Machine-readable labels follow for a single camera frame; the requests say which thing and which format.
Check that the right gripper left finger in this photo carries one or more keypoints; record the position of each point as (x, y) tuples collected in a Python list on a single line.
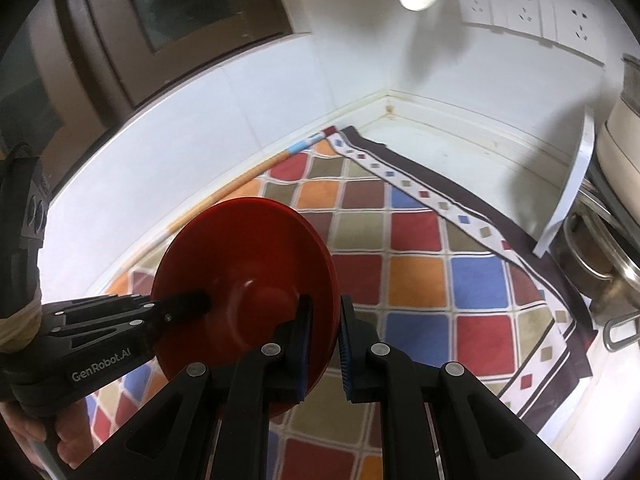
[(289, 369)]

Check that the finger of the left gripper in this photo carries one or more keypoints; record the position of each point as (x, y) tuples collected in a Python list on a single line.
[(105, 305), (183, 309)]

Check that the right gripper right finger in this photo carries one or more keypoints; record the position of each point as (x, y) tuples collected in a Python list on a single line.
[(360, 368)]

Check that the red black bowl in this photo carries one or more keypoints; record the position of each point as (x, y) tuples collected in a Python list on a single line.
[(255, 258)]

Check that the colourful diamond pattern mat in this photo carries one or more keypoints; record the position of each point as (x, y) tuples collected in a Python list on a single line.
[(436, 271)]

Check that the steel pot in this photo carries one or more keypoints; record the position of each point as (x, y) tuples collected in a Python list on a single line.
[(605, 268)]

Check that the dark brown window frame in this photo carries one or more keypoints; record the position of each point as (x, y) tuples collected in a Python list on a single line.
[(74, 71)]

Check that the white wall socket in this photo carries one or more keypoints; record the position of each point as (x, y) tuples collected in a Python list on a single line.
[(570, 24)]

